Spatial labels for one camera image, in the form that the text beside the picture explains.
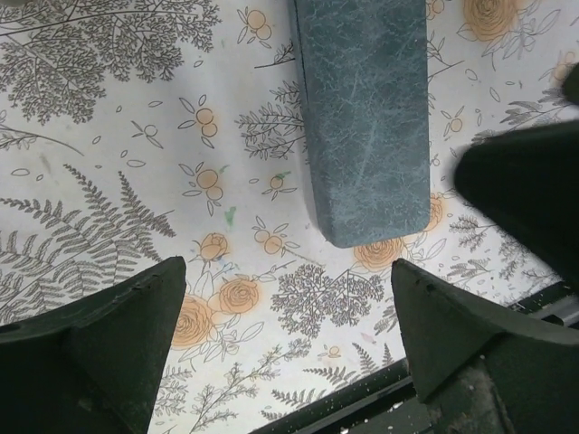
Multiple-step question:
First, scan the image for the floral table mat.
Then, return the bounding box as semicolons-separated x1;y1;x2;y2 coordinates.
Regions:
1;1;578;433

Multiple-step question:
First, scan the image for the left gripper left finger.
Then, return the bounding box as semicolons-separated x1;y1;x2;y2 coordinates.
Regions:
1;257;186;433

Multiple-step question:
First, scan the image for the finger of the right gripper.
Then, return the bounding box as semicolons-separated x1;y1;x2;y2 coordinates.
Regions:
454;119;578;287

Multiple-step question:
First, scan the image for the grey-blue glasses case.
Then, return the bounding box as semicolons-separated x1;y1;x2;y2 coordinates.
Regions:
289;0;430;248

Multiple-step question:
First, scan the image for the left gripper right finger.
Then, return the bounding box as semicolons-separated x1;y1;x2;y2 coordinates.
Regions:
391;259;578;433

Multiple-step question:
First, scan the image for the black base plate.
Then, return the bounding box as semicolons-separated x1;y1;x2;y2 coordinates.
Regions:
255;281;578;434

